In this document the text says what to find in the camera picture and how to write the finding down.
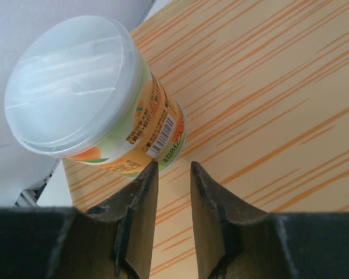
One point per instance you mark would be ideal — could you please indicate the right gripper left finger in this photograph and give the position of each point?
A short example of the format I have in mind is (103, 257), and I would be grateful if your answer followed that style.
(110, 240)

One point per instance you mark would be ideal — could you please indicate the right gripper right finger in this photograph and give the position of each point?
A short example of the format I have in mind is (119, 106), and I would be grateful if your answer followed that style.
(234, 239)

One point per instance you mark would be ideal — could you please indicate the wooden cube counter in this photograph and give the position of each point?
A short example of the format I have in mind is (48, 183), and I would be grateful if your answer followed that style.
(264, 86)

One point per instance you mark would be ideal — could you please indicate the yellow can white lid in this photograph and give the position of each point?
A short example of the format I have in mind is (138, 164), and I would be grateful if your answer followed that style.
(82, 91)

